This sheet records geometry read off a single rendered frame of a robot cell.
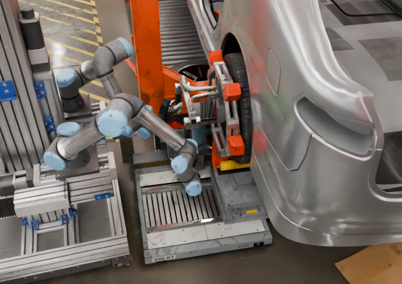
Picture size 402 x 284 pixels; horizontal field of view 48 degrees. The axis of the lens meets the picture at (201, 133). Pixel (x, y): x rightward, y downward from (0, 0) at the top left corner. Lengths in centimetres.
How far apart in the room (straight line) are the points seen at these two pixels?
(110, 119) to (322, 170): 88
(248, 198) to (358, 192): 135
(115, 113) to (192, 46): 266
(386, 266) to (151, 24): 210
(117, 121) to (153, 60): 106
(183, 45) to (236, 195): 201
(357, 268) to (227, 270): 81
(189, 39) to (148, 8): 194
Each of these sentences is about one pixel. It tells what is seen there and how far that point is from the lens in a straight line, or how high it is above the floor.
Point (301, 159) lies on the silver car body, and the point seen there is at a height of 129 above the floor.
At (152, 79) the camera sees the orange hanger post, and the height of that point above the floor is 84.
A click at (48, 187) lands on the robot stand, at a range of 251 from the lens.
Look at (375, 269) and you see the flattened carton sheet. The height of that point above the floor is 1.
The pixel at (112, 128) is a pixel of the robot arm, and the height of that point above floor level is 125.
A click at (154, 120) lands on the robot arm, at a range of 209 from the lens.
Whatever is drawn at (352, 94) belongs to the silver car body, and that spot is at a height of 162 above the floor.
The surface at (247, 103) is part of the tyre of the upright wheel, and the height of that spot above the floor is 107.
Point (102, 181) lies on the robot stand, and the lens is 253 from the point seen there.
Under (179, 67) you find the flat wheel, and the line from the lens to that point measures 374.
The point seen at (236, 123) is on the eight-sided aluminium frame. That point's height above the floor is 96.
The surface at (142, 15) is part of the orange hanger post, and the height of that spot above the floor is 129.
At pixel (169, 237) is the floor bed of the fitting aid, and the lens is 300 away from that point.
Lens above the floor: 248
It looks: 40 degrees down
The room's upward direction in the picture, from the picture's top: straight up
